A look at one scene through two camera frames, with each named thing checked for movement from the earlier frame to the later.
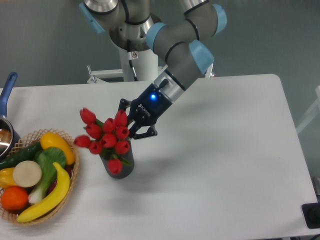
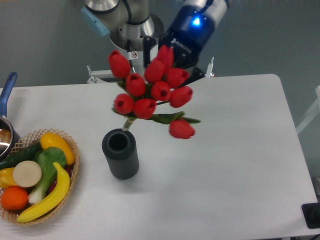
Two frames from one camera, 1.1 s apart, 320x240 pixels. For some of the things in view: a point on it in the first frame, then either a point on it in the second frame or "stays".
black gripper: (145, 110) to (191, 29)
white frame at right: (315, 111) stays
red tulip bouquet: (108, 137) to (160, 83)
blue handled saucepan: (9, 135) stays
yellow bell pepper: (49, 139) stays
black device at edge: (311, 214) stays
